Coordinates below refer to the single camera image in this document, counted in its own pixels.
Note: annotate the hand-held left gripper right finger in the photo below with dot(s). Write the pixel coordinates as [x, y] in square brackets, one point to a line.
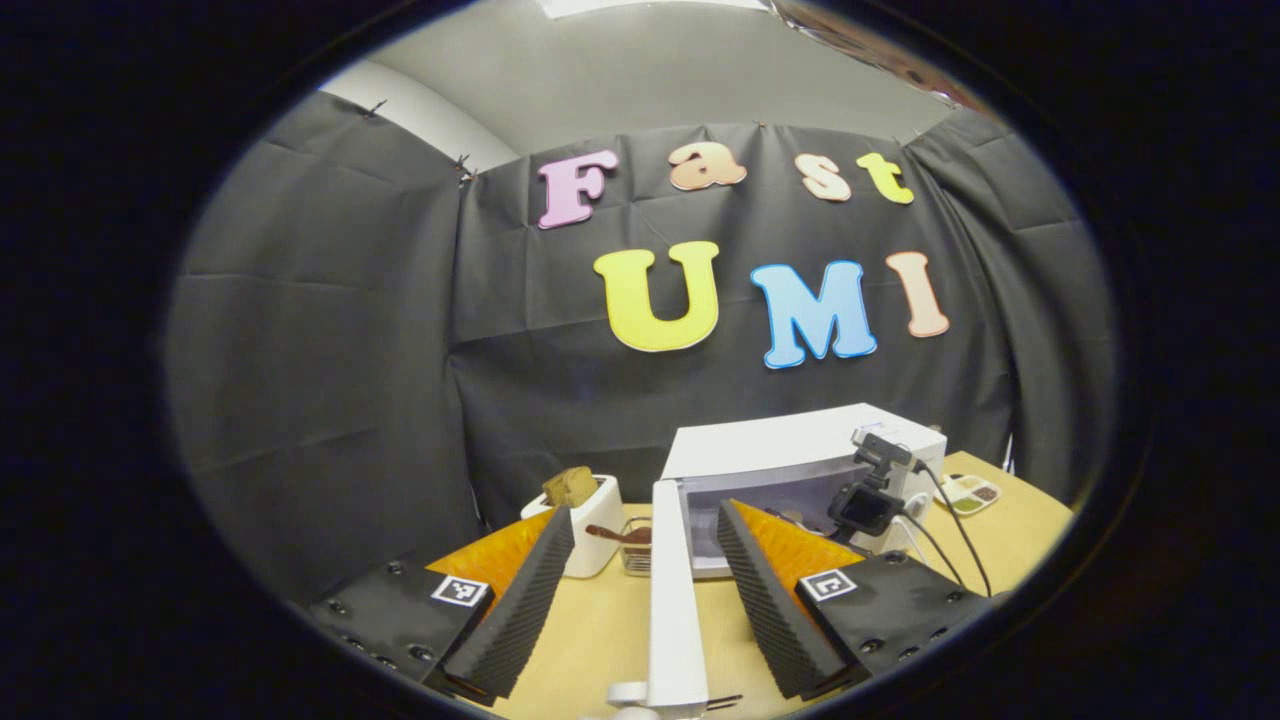
[770, 610]

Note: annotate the white divided plate with beans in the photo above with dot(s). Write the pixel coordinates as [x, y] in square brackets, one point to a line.
[970, 497]

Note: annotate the brown bread slice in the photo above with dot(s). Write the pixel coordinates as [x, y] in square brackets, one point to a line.
[570, 487]

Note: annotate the white toaster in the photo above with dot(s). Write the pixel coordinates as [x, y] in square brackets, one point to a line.
[590, 540]

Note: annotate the black backdrop cloth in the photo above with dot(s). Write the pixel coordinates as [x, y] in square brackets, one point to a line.
[330, 350]

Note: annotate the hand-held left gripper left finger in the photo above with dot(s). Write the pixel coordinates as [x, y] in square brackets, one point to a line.
[520, 620]

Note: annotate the white microwave oven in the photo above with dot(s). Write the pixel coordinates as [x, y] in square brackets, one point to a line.
[760, 440]

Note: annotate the small clear glass container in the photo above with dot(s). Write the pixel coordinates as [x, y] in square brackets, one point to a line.
[635, 562]

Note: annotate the large ceiling light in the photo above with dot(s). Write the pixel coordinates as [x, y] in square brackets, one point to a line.
[650, 6]

